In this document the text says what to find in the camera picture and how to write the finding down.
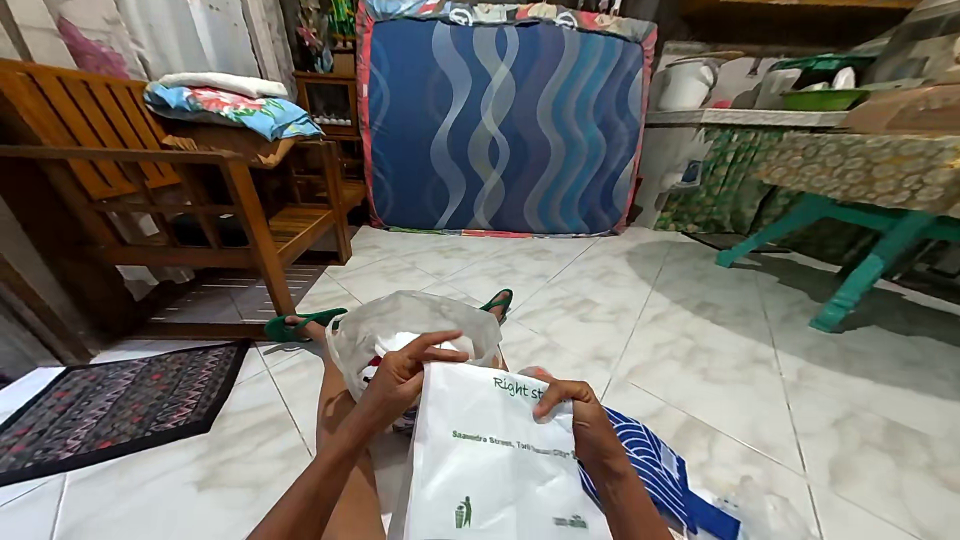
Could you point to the large flat cardboard box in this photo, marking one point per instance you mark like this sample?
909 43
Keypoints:
907 109

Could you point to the white folded cloth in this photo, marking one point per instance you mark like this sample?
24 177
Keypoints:
225 84

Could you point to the light green basin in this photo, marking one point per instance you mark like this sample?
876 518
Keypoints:
825 100

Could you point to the clear crumpled plastic bag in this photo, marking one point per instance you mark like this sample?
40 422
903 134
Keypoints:
765 510

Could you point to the white printed plastic bag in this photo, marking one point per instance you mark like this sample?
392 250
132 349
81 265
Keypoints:
495 465

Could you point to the person's left thumb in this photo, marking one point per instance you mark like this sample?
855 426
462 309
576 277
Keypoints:
410 388

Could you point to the person's right hand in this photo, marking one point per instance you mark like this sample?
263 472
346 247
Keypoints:
592 427

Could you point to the blue white wavy-striped bag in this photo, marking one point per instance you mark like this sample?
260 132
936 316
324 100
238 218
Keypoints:
649 465

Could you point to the green plastic table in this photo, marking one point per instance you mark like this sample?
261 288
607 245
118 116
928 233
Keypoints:
862 277

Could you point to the white tiled counter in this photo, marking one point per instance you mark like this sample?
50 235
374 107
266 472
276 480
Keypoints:
750 117

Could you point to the person's left forearm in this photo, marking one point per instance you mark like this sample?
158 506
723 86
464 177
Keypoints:
322 480

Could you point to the blue wavy-patterned mattress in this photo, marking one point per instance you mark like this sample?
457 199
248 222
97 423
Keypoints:
510 135

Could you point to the person's left hand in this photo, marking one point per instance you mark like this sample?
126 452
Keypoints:
390 386

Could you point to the person's right thumb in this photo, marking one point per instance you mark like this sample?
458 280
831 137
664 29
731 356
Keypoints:
560 394

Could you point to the beige patterned tablecloth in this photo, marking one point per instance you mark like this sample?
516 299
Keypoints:
862 169

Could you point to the person's left index finger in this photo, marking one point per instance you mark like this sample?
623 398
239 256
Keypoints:
448 355

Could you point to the green leafy curtain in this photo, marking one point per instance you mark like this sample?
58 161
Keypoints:
720 180

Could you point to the wooden slatted armchair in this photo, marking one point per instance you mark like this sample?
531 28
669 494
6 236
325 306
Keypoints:
244 202

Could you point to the wooden wall shelf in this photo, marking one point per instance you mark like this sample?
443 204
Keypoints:
795 19

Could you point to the translucent white plastic bag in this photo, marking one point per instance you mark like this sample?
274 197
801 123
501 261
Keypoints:
420 307

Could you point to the wooden display cabinet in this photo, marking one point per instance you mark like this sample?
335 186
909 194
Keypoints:
330 86

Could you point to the person's right forearm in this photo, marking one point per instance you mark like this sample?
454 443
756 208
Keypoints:
630 499

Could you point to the white plastic bucket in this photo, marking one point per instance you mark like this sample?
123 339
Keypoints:
685 85

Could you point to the blue floral pillow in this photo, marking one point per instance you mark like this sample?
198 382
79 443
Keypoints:
240 109

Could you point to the person's left middle finger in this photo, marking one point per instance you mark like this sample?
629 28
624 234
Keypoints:
435 339

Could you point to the black patterned woven mat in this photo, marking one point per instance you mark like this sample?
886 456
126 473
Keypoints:
127 409

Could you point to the light grey curtain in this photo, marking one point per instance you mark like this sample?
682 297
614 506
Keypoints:
199 37

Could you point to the brown cardboard box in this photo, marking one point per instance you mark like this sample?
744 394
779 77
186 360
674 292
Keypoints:
255 148

